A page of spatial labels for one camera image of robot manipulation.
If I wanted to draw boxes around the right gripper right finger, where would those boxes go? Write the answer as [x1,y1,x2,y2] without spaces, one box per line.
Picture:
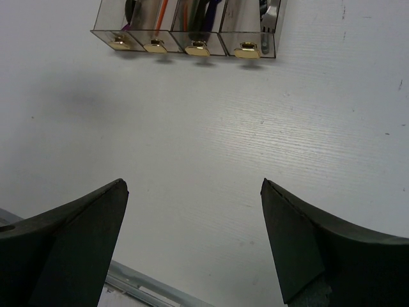
[261,180,408,306]

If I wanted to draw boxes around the clear container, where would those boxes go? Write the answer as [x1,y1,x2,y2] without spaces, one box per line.
[171,1,227,57]
[129,0,181,54]
[91,0,142,52]
[220,0,287,59]

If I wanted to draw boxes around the black handled fork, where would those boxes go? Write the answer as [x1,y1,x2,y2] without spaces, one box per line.
[259,0,271,55]

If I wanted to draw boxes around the black knife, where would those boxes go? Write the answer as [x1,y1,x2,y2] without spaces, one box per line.
[192,0,210,32]

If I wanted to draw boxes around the black spoon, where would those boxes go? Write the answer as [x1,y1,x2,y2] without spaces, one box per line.
[124,0,136,26]

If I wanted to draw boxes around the teal chopstick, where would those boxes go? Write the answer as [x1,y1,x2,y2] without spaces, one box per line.
[188,0,199,32]

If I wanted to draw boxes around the blue knife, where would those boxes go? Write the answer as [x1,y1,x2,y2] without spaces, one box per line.
[202,0,221,32]

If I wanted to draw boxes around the blue handled iridescent spoon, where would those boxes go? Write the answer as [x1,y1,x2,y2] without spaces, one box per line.
[121,23,131,31]

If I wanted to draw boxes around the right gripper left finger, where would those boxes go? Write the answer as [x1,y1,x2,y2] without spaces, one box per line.
[1,178,128,306]

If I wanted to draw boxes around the orange chopstick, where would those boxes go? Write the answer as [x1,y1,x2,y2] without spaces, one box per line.
[155,0,168,31]
[182,1,189,32]

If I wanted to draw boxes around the pink handled fork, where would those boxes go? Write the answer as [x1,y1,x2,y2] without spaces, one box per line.
[264,0,281,33]

